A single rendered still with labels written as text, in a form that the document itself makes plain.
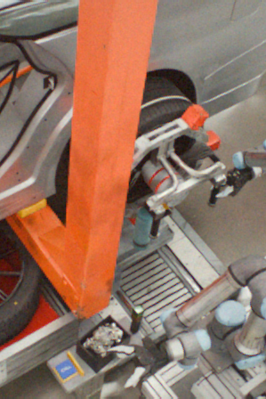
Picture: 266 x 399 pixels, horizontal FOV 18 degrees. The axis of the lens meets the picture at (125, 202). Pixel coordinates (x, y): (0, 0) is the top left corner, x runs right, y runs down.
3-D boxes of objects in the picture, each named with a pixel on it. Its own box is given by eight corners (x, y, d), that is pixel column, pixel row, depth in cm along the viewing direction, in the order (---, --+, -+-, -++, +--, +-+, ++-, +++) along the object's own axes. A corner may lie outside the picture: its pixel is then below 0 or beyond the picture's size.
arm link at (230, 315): (231, 309, 332) (238, 292, 321) (247, 337, 325) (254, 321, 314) (205, 318, 329) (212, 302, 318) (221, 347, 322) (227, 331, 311)
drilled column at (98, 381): (89, 382, 406) (94, 344, 372) (100, 398, 401) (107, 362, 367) (72, 392, 402) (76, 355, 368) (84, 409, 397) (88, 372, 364)
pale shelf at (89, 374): (125, 318, 381) (125, 314, 379) (147, 346, 374) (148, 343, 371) (46, 364, 364) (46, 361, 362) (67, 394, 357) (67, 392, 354)
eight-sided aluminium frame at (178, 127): (189, 177, 413) (207, 103, 369) (197, 186, 410) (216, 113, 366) (99, 223, 391) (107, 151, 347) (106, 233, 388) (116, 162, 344)
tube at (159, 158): (160, 158, 367) (164, 142, 358) (187, 187, 358) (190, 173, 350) (128, 174, 360) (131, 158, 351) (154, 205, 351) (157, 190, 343)
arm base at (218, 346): (246, 341, 335) (252, 330, 327) (219, 361, 329) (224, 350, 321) (222, 314, 342) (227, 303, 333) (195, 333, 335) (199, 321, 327)
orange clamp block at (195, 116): (188, 119, 371) (199, 104, 368) (198, 131, 368) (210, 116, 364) (179, 118, 366) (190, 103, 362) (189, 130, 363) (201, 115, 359)
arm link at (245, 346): (245, 334, 326) (279, 262, 282) (263, 367, 318) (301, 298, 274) (219, 344, 322) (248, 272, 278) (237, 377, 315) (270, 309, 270)
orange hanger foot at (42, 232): (32, 201, 402) (32, 157, 374) (91, 280, 380) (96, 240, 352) (2, 215, 396) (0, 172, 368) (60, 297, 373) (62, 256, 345)
